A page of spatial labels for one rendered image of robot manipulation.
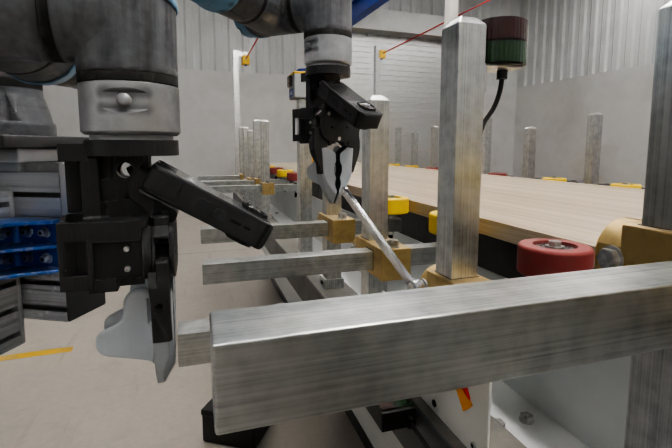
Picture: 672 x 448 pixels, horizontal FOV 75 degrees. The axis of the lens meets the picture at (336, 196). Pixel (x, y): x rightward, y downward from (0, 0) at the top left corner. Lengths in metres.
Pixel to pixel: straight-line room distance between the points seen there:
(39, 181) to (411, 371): 0.77
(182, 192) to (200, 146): 8.04
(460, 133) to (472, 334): 0.35
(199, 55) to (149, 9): 8.23
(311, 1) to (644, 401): 0.60
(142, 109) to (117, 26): 0.06
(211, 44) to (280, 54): 1.27
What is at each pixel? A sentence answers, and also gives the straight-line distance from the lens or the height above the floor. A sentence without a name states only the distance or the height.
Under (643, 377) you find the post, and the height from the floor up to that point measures 0.87.
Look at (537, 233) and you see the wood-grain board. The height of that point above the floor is 0.90.
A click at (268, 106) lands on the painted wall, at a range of 8.60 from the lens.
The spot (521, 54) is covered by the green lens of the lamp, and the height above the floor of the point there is 1.12.
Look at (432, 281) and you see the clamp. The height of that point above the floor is 0.86.
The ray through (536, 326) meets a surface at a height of 0.95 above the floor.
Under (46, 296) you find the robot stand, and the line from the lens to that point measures 0.91.
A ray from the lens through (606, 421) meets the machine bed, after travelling 0.72.
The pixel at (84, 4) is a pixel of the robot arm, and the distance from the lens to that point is 0.38.
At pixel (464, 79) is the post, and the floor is 1.09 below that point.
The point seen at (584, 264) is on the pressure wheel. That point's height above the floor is 0.89.
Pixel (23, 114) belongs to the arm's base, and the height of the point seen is 1.08.
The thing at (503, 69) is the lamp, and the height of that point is 1.11.
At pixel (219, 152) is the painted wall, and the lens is 8.44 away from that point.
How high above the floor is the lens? 1.02
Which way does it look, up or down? 6 degrees down
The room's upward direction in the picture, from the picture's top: straight up
